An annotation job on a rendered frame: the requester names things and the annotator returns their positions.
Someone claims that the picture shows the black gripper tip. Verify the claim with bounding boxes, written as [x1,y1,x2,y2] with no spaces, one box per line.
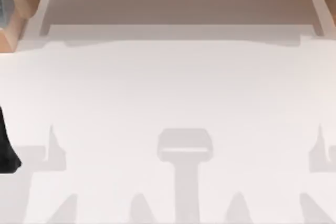
[0,106,22,174]

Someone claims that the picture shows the pulled-out wooden drawer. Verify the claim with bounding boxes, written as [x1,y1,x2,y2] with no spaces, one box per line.
[0,0,29,53]

